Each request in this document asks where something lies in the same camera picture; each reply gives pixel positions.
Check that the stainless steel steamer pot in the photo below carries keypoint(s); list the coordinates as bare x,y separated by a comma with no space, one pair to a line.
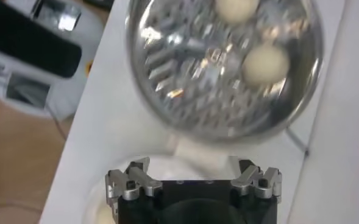
197,91

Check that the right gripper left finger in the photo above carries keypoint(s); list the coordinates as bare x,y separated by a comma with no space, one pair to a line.
142,179

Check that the white round plate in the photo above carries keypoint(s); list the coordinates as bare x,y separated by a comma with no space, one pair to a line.
100,194

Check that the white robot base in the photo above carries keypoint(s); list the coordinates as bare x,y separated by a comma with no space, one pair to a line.
30,45

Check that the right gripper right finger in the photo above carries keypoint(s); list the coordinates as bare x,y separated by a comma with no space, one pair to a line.
249,179

